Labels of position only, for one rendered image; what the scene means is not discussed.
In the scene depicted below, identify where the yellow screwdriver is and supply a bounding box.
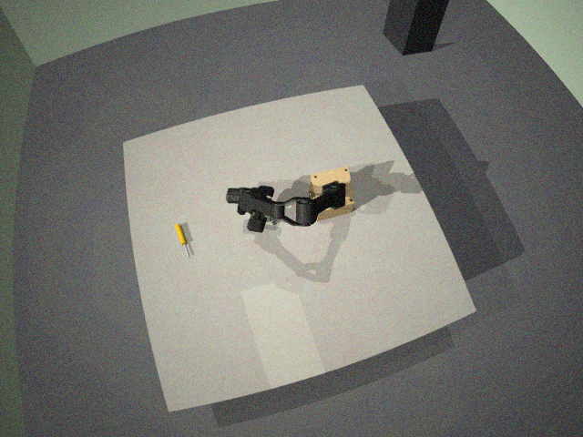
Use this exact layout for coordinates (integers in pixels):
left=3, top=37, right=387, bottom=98
left=176, top=224, right=189, bottom=257

